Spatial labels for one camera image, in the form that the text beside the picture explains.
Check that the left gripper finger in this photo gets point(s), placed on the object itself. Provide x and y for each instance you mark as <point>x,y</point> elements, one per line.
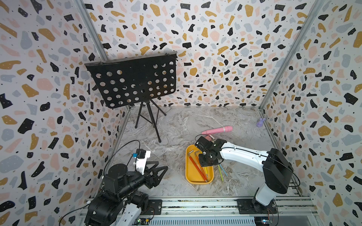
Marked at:
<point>151,167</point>
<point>155,178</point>

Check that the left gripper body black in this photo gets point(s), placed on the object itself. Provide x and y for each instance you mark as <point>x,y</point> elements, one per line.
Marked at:
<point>135,180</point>

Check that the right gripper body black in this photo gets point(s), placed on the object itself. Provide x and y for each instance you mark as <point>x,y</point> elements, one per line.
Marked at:
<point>204,160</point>

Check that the green hex key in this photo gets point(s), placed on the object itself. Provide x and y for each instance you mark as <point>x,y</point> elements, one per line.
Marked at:
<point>220,172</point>

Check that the orange hex key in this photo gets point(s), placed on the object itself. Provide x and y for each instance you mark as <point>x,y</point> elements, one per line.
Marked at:
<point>197,153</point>

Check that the red hex key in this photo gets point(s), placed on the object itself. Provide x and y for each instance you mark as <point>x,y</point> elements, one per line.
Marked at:
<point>194,172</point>

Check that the yellow plastic storage box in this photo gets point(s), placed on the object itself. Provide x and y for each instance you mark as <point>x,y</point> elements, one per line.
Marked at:
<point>210,169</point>

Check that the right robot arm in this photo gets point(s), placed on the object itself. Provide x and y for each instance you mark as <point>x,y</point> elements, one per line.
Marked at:
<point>277,170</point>

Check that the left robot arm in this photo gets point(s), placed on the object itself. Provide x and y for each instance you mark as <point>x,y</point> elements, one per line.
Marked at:
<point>119,194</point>

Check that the pink cylindrical tube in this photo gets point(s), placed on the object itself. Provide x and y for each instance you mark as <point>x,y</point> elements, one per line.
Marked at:
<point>218,130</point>

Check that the small purple toy figure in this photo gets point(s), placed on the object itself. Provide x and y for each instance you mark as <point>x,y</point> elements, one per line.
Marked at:
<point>260,122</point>

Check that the black perforated music stand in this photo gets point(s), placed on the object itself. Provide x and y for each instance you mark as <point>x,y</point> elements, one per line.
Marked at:
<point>125,82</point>

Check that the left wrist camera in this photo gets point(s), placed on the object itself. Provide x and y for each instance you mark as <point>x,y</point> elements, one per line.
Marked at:
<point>141,160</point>

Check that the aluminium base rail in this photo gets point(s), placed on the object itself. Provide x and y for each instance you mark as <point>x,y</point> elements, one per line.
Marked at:
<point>220,211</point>

